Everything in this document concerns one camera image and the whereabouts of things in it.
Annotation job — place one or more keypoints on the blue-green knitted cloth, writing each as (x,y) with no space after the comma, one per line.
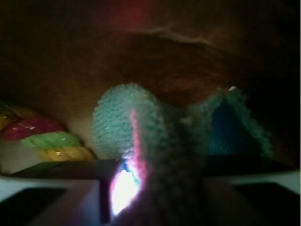
(165,148)

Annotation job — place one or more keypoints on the multicolour twisted rope toy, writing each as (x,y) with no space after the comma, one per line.
(48,136)

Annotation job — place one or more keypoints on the brown paper lined box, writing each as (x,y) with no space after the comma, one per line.
(59,56)

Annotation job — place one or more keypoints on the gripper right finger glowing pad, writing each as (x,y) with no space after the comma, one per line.
(251,191)

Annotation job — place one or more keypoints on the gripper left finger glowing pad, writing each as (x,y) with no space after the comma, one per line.
(83,193)

